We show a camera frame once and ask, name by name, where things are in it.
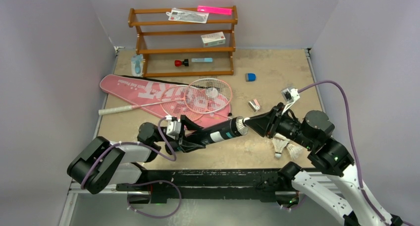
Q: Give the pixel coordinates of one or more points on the wooden three-tier shelf rack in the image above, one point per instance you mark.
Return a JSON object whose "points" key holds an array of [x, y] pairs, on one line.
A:
{"points": [[142, 48]]}

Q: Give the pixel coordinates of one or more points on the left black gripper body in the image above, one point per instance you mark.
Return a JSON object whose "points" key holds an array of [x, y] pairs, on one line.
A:
{"points": [[183, 147]]}

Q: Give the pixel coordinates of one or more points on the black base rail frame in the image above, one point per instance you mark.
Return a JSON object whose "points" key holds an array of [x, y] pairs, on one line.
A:
{"points": [[265, 185]]}

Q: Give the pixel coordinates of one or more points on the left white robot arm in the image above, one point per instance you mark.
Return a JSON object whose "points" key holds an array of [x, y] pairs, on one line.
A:
{"points": [[104, 162]]}

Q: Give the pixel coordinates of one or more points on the black shuttlecock tube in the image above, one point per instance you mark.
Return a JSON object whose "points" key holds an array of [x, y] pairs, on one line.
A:
{"points": [[217, 133]]}

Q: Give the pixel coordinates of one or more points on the white red small box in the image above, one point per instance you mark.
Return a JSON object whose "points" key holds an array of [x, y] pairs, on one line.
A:
{"points": [[213, 39]]}

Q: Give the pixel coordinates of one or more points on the pink badminton racket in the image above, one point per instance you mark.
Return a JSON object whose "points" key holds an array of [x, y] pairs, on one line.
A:
{"points": [[131, 107], [207, 96]]}

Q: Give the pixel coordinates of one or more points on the clear plastic blister package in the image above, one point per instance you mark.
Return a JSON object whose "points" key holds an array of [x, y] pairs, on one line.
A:
{"points": [[182, 15]]}

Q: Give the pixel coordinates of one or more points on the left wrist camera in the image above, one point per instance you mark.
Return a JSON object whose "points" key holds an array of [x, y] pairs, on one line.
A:
{"points": [[173, 128]]}

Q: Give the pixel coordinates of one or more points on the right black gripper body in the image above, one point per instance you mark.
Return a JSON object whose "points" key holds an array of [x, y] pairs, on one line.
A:
{"points": [[277, 122]]}

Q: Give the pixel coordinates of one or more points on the pink flat ruler package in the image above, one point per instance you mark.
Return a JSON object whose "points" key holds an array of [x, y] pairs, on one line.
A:
{"points": [[214, 10]]}

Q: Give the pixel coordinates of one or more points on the white pink small clip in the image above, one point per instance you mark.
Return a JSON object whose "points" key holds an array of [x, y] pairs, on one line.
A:
{"points": [[254, 104]]}

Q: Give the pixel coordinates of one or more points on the white feather shuttlecock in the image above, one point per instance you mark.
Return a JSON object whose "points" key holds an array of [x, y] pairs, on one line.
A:
{"points": [[294, 151], [242, 129], [279, 145]]}

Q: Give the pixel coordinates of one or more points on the light blue glue stick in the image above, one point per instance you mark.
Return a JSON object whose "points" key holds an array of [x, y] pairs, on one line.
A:
{"points": [[202, 60]]}

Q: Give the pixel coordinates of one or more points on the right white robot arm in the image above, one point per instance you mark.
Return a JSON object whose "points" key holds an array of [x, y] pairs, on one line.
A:
{"points": [[355, 206]]}

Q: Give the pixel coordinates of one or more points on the light blue packaged item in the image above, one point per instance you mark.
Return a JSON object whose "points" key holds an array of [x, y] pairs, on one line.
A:
{"points": [[137, 65]]}

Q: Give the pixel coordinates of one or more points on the blue grey eraser block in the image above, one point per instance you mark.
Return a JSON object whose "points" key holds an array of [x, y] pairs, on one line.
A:
{"points": [[250, 77]]}

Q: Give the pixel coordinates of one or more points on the pink racket cover bag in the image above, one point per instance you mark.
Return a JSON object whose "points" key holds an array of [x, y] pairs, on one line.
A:
{"points": [[159, 98]]}

